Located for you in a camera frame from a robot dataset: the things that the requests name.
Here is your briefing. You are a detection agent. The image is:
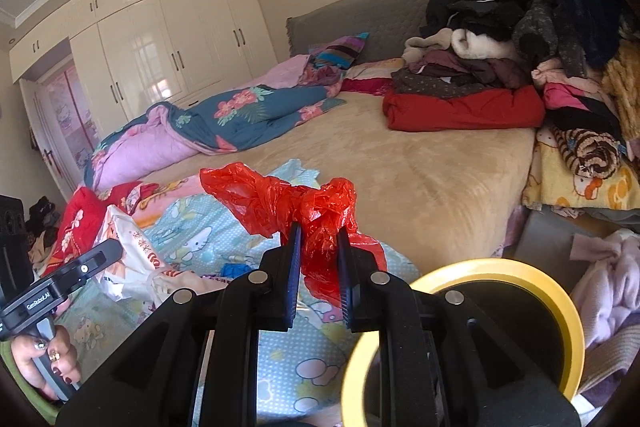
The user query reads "red plastic bag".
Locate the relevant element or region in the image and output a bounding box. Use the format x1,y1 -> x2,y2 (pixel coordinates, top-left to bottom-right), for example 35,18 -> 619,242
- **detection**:
200,162 -> 387,305

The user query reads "lilac fluffy garment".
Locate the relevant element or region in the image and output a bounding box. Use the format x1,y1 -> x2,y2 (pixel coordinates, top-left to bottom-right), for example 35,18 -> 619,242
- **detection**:
570,229 -> 639,349

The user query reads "white built-in wardrobe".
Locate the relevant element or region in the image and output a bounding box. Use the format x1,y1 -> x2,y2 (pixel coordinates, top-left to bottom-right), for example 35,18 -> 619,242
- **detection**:
10,0 -> 277,134

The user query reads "beige bed cover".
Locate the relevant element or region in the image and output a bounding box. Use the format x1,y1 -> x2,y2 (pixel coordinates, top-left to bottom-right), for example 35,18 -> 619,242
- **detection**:
146,93 -> 535,273

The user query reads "light blue cartoon cat sheet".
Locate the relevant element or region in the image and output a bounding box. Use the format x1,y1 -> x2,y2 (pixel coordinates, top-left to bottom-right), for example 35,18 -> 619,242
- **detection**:
54,157 -> 421,425

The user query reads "white printed plastic bag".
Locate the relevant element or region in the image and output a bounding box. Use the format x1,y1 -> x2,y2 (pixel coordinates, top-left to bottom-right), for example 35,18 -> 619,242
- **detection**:
96,205 -> 229,307

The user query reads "yellow-rimmed black trash bin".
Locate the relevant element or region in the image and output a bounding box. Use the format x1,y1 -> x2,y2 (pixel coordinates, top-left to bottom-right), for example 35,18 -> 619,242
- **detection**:
341,259 -> 584,426

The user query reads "left hand with painted nails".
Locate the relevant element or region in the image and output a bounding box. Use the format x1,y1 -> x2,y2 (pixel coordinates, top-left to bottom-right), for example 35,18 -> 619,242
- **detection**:
8,325 -> 83,402

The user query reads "red cloth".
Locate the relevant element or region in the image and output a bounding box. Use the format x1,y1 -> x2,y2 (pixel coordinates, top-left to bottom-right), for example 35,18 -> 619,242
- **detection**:
43,181 -> 160,275

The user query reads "blue floral pink quilt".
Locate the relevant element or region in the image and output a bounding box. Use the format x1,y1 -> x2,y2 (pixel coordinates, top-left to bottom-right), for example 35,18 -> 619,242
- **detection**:
84,55 -> 345,192

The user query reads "tiger striped garment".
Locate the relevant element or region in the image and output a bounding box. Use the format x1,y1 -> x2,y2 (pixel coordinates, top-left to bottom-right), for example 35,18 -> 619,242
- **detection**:
551,126 -> 620,180

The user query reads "yellow cartoon blanket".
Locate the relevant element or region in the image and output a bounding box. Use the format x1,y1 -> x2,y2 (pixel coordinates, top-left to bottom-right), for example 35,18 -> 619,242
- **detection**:
522,126 -> 640,210

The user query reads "red folded garment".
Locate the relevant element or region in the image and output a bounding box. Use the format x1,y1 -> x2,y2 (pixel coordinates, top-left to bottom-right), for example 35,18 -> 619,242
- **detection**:
382,86 -> 546,132

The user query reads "pile of dark clothes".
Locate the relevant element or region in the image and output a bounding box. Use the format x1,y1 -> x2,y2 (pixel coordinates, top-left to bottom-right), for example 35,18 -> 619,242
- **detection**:
420,0 -> 625,77

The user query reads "pink sliding door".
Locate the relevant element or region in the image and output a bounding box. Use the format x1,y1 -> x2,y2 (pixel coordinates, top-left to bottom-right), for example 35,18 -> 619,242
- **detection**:
37,60 -> 100,188

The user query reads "striped colourful pillow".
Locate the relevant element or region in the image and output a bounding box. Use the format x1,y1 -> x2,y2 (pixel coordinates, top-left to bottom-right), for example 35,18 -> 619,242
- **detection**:
298,31 -> 369,87

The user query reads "green sleeve forearm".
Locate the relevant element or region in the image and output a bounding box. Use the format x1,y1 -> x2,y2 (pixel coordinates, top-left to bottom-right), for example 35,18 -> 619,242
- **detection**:
1,341 -> 58,426

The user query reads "pink cartoon blanket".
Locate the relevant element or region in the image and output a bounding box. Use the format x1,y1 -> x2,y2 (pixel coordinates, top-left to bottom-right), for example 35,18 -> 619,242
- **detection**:
96,174 -> 206,230

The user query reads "grey upholstered headboard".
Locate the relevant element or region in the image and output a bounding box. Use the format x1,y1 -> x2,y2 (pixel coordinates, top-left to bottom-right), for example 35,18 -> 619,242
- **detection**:
285,0 -> 428,63

